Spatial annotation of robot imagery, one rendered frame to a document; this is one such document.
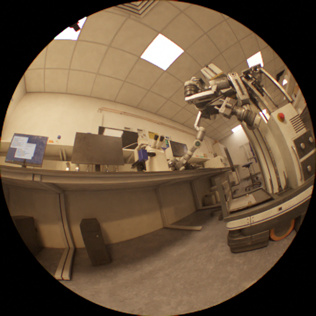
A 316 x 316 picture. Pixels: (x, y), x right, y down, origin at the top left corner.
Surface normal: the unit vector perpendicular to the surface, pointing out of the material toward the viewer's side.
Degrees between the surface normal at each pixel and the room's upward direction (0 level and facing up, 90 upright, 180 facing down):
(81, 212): 90
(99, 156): 86
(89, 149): 86
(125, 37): 180
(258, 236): 90
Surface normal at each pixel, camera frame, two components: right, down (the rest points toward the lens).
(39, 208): 0.59, -0.39
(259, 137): -0.68, -0.11
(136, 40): 0.20, 0.92
